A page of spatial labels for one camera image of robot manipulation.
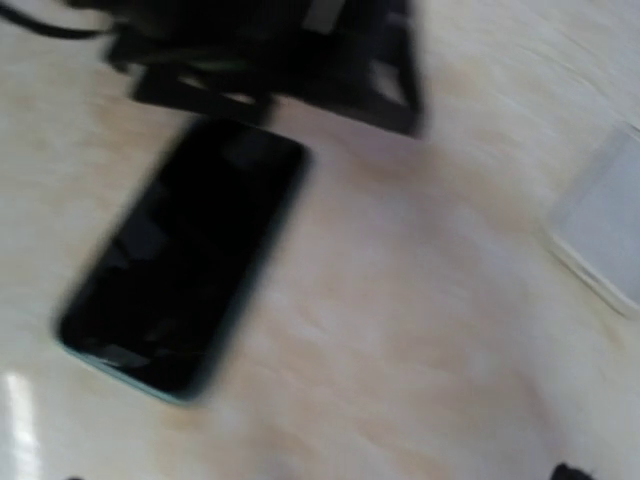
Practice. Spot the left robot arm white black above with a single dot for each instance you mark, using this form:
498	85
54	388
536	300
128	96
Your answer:
234	58

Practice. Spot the clear phone case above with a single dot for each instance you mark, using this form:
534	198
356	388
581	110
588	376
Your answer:
593	229

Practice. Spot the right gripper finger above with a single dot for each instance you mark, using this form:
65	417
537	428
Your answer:
566	472

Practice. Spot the black phone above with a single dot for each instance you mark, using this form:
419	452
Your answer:
157	307

